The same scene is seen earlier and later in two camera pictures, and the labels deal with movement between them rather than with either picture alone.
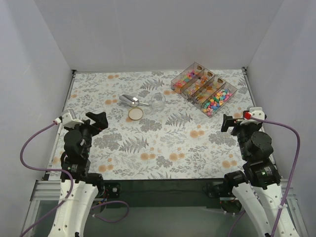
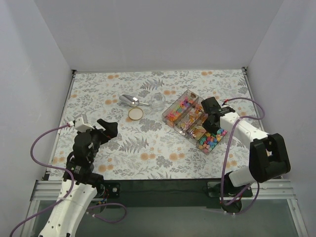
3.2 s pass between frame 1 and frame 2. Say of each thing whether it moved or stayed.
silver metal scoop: stayed
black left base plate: stayed
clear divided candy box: moved
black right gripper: moved
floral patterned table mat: stayed
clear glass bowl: stayed
